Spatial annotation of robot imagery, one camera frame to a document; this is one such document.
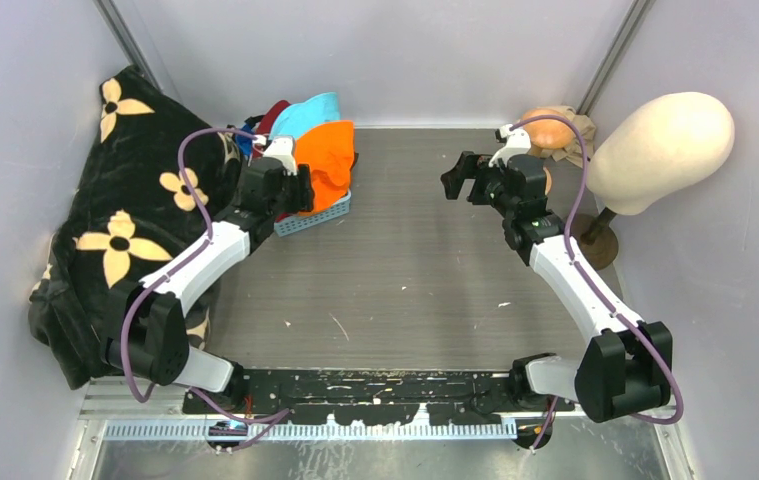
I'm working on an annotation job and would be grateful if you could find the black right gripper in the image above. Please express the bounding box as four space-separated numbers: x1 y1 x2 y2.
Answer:
442 151 517 218

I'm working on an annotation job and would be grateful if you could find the orange bucket hat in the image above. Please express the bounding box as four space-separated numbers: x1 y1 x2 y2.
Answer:
295 120 355 216

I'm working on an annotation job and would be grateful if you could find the dark red bucket hat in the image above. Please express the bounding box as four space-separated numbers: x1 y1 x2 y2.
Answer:
254 100 291 136

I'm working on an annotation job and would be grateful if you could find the cyan bucket hat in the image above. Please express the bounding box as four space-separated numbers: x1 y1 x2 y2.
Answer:
269 92 341 140

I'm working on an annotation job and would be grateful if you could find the wooden hat stand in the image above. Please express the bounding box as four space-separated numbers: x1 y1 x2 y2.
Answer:
521 107 576 194

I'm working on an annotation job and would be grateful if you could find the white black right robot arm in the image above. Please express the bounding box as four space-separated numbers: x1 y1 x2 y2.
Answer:
440 151 678 423

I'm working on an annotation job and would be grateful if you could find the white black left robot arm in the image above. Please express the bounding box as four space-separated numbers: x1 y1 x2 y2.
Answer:
100 157 314 413

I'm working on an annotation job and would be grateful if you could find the light blue plastic basket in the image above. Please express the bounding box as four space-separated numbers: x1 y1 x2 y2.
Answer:
274 190 352 237

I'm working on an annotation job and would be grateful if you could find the blue bucket hat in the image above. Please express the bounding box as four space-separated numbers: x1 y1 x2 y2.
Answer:
235 115 267 158

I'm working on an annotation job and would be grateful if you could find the beige crumpled cloth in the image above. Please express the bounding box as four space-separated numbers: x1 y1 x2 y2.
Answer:
537 105 598 168

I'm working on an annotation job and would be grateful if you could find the black floral blanket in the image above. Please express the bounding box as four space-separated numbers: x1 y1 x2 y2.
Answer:
27 66 243 390

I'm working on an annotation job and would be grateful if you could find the beige mannequin head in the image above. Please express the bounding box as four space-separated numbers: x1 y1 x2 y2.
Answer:
587 92 735 216

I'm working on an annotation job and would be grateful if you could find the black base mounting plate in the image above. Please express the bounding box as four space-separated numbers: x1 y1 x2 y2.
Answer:
212 369 547 426

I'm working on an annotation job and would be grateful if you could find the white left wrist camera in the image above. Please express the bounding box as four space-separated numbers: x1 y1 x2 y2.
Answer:
252 135 298 176

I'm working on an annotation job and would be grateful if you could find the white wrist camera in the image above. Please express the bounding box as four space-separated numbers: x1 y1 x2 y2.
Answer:
252 135 298 176
488 124 532 168

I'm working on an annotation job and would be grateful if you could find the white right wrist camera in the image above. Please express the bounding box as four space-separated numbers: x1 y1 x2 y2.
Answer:
488 124 532 168

